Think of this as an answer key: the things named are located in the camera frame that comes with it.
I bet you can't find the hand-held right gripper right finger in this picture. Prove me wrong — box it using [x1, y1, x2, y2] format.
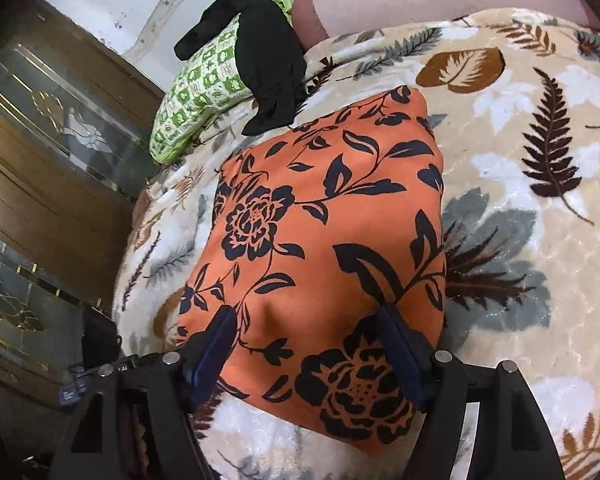
[379, 306, 566, 480]

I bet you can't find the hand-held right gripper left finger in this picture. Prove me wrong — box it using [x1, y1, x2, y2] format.
[55, 306, 239, 480]

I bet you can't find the orange floral cloth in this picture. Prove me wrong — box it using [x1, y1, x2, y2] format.
[177, 85, 449, 457]

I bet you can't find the beige leaf print blanket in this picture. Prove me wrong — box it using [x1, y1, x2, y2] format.
[112, 7, 600, 480]

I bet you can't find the wooden wardrobe with glass doors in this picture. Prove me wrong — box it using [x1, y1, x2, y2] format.
[0, 0, 167, 461]

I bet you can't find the green patterned pillow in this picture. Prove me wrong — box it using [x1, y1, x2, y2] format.
[149, 0, 301, 165]

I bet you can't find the black cloth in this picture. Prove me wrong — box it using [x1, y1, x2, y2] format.
[174, 0, 308, 136]

